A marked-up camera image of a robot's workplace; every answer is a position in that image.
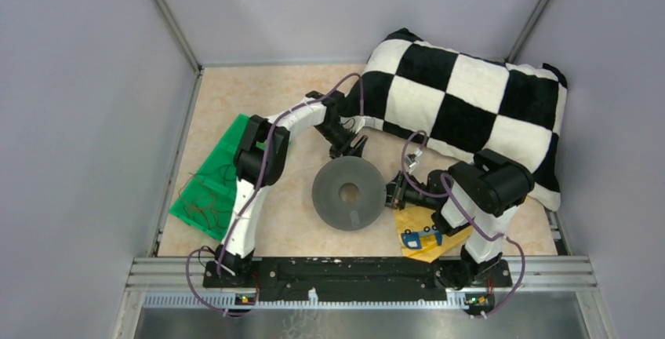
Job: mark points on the white slotted cable duct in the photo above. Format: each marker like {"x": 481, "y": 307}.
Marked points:
{"x": 244, "y": 301}

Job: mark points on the yellow cloth with car print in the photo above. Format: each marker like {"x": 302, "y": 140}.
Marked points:
{"x": 419, "y": 237}

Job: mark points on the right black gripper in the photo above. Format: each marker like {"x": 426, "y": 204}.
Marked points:
{"x": 394, "y": 194}

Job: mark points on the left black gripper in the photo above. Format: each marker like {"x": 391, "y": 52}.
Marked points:
{"x": 343, "y": 150}

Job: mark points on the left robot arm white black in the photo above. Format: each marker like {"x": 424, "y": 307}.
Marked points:
{"x": 236, "y": 249}

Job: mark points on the black white checkered pillow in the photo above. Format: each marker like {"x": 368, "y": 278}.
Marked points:
{"x": 461, "y": 104}

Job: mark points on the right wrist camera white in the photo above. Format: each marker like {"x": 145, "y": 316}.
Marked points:
{"x": 411, "y": 161}

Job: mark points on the black cable spool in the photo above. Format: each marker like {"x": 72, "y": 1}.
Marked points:
{"x": 349, "y": 193}

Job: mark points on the green compartment tray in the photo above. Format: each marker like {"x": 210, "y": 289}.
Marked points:
{"x": 207, "y": 199}

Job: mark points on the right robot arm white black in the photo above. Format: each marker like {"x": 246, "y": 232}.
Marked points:
{"x": 481, "y": 196}

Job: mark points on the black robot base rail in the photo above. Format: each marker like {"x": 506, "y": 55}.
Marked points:
{"x": 354, "y": 279}

